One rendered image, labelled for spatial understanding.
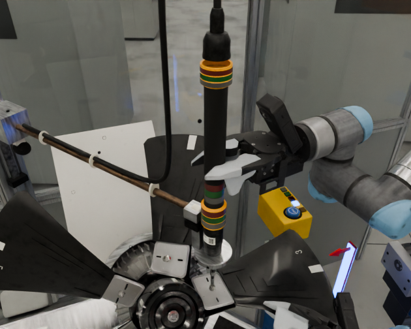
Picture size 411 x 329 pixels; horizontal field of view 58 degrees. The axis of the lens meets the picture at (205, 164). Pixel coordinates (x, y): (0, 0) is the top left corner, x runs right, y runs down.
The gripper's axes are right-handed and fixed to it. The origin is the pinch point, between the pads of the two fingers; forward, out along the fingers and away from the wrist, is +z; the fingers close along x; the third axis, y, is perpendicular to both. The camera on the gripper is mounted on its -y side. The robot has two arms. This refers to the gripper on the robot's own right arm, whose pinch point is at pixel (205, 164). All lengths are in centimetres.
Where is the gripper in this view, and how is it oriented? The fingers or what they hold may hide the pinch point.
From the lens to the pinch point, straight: 56.5
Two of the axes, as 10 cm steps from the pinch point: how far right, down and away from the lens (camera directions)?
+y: -0.1, 8.2, 5.7
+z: -8.6, 2.8, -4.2
